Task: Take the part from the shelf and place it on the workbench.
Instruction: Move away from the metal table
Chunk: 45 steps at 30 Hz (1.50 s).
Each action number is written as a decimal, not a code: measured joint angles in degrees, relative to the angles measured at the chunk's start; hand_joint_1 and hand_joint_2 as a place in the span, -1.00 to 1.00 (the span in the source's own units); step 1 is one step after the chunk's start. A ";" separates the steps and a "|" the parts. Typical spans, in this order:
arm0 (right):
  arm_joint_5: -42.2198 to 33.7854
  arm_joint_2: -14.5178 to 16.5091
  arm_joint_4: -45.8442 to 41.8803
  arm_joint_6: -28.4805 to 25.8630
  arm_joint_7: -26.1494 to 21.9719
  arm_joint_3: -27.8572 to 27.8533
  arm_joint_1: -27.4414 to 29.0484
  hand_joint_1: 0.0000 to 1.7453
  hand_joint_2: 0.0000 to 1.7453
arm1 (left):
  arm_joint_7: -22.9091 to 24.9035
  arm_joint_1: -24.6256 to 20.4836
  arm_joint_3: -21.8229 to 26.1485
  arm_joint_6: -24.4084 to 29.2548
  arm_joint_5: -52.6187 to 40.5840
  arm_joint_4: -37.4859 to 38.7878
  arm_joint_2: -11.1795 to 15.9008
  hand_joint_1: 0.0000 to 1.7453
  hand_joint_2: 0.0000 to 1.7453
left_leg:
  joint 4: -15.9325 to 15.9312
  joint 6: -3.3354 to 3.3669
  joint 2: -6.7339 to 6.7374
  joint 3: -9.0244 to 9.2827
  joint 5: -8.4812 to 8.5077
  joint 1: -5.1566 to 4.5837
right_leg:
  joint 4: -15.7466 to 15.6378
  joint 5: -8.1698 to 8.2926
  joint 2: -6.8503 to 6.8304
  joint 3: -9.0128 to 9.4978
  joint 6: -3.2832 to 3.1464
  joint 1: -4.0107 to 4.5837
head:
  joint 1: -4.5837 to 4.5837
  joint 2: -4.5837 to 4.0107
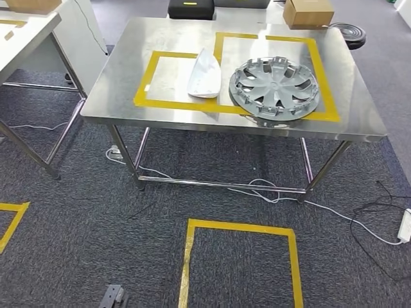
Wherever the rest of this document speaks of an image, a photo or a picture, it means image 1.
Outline yellow floor tape square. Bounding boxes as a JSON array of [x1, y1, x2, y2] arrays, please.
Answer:
[[178, 218, 304, 308]]

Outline black floor cable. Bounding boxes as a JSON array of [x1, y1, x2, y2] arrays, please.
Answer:
[[350, 180, 411, 284]]

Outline black hard carry case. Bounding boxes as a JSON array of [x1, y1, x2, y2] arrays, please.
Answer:
[[167, 0, 215, 21]]

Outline brown cardboard box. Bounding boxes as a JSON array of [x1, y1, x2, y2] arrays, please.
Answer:
[[5, 0, 62, 13], [282, 0, 335, 30]]

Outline white power adapter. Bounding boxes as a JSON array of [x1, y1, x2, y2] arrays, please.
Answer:
[[397, 208, 411, 244]]

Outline yellow tape rectangle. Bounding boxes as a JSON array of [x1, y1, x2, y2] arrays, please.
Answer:
[[133, 50, 249, 116], [213, 31, 341, 124]]

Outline white top steel frame table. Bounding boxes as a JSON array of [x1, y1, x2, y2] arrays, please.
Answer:
[[0, 12, 86, 180]]

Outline yellow tape strip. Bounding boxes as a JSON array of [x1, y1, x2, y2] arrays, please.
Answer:
[[0, 19, 28, 29]]

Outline silver plastic wheel hubcap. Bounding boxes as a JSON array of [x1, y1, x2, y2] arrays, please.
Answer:
[[228, 56, 320, 121]]

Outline stainless steel workbench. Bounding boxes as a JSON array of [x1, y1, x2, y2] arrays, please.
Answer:
[[80, 17, 388, 204]]

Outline white plastic car part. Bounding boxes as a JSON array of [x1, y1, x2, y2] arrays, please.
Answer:
[[187, 47, 222, 100]]

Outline black desk cable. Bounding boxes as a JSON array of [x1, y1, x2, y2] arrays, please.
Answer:
[[74, 0, 109, 56]]

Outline black ribbed round disc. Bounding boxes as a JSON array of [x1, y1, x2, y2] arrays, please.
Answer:
[[329, 22, 367, 51]]

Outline white floor cable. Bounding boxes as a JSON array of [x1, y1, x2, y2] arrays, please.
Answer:
[[106, 146, 406, 246], [9, 122, 70, 132]]

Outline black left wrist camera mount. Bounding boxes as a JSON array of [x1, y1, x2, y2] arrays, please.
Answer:
[[97, 284, 130, 308]]

